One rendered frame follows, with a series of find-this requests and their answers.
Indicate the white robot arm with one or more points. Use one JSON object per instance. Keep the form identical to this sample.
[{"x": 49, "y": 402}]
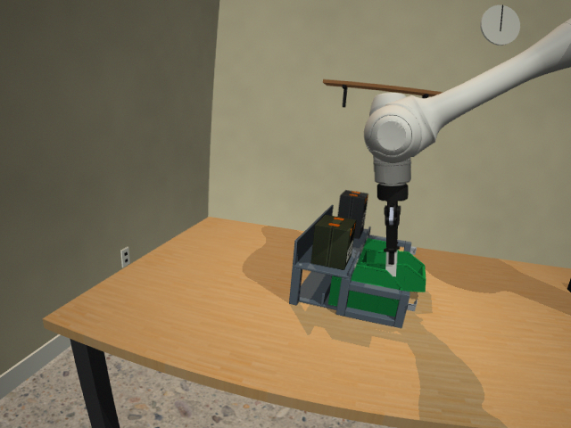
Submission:
[{"x": 393, "y": 132}]

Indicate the grey metal shelf rack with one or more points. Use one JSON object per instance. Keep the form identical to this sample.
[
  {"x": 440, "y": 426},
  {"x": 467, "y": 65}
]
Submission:
[{"x": 318, "y": 282}]

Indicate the black case with orange latches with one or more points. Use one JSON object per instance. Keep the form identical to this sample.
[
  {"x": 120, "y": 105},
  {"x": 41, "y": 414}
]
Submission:
[{"x": 352, "y": 205}]

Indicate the green bin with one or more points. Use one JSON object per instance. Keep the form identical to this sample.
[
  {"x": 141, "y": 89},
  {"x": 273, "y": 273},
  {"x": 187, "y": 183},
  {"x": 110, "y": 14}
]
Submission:
[
  {"x": 412, "y": 278},
  {"x": 363, "y": 301},
  {"x": 374, "y": 245}
]

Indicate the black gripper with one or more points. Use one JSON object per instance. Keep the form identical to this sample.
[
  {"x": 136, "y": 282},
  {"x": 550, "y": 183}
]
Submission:
[{"x": 392, "y": 194}]

